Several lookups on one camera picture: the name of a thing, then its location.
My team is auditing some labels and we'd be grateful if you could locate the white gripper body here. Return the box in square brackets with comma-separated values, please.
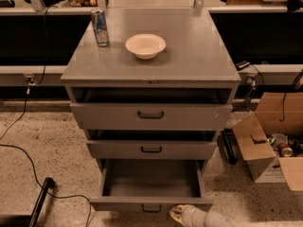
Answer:
[181, 205, 207, 227]

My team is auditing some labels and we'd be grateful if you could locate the black floor cable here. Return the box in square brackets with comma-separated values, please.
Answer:
[0, 143, 93, 227]

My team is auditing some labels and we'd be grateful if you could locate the open cardboard box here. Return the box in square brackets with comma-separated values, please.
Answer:
[233, 93, 303, 192]

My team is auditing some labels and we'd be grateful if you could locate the blue silver drink can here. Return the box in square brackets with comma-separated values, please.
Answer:
[91, 9, 109, 47]

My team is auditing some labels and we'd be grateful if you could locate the black hanging wall cable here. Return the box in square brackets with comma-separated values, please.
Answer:
[0, 5, 53, 141]

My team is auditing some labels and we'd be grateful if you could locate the small black device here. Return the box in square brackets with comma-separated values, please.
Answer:
[235, 61, 250, 71]

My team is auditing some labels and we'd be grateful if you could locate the grey drawer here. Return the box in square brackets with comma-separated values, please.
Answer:
[71, 103, 232, 131]
[90, 159, 212, 213]
[87, 140, 217, 160]

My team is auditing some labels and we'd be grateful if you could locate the red can in box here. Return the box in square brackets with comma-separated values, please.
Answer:
[277, 143, 294, 157]

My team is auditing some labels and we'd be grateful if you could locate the black metal floor stand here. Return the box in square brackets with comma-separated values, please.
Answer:
[0, 177, 55, 227]

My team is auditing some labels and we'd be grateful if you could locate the grey metal drawer cabinet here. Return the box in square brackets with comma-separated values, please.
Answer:
[60, 7, 242, 172]

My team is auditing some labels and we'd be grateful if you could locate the grey middle drawer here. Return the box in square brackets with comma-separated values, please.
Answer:
[87, 140, 217, 160]

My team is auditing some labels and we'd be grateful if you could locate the grey bottom drawer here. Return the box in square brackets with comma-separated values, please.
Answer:
[90, 159, 212, 213]

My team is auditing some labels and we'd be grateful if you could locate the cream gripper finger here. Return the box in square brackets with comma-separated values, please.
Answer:
[169, 204, 185, 222]

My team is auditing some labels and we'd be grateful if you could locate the grey top drawer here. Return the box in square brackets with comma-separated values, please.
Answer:
[71, 103, 232, 131]

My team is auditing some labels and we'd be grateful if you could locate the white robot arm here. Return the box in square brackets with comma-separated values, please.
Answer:
[169, 204, 233, 227]

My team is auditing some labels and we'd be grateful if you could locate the white bowl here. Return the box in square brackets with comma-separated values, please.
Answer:
[125, 34, 167, 60]

